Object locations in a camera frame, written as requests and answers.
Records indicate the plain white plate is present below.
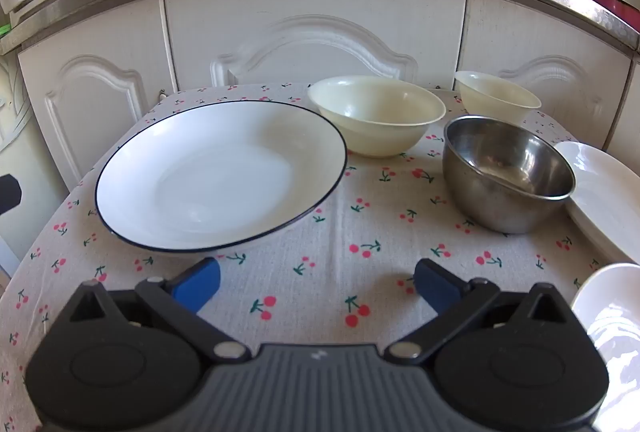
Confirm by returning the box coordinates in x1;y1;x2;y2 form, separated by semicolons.
565;207;638;267
570;262;640;419
552;141;640;243

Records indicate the cherry print tablecloth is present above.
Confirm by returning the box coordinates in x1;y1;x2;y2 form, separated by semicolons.
0;82;640;432

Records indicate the white cabinet door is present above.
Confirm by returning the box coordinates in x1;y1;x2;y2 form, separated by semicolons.
164;0;468;94
457;0;633;153
602;61;640;163
17;0;177;195

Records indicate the white plate with dark rim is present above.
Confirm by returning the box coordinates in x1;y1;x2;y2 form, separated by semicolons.
95;101;348;254

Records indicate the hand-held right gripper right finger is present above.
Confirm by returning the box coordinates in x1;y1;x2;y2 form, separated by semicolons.
385;258;576;363

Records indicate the large cream bowl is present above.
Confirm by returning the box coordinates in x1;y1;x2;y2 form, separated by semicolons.
307;76;447;158

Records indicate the stainless steel bowl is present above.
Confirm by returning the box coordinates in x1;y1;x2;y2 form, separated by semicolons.
442;115;577;234

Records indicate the small cream bowl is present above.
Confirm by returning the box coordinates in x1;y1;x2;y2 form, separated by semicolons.
454;71;542;119

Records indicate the red basin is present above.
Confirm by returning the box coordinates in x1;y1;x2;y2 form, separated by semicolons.
586;0;640;34

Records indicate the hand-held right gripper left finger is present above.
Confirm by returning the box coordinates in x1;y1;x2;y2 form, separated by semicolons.
62;256;251;364

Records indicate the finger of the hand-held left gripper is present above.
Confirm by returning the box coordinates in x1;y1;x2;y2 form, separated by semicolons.
0;174;24;216

